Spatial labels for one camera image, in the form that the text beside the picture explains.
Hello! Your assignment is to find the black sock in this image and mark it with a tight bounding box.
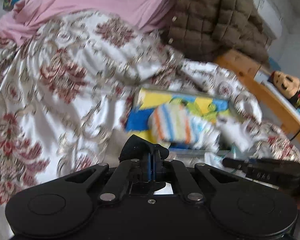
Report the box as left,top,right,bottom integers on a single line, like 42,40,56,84
119,135,170,162

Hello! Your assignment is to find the white wet wipes pack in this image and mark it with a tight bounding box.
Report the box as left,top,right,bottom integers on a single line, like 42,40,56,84
192,119,221,153

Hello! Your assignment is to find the striped cloth pouch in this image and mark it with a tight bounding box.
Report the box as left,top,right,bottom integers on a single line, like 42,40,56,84
148,103,196,145

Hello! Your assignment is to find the white crumpled cloth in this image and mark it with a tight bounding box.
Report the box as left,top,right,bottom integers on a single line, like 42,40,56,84
216,115,253,152

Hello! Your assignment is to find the grey tray with colourful lining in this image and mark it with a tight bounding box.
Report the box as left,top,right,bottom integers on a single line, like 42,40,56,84
126,88,253,153

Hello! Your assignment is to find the plush doll with tan face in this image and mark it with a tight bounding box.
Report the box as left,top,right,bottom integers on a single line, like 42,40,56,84
269,71,300,113

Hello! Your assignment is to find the white mattress board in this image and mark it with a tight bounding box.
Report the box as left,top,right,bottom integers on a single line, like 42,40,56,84
255,70,300,113

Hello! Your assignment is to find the floral satin bedspread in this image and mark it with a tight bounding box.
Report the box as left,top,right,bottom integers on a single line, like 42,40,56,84
0,11,300,205

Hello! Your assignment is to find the white air conditioner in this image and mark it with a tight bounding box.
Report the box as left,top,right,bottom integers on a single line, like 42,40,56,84
254,0,283,40

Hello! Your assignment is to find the brown quilted jacket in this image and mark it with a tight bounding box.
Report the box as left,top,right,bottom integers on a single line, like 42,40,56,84
162,0,268,63

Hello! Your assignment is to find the pink cloth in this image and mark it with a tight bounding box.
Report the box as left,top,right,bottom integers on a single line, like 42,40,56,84
0,0,174,46

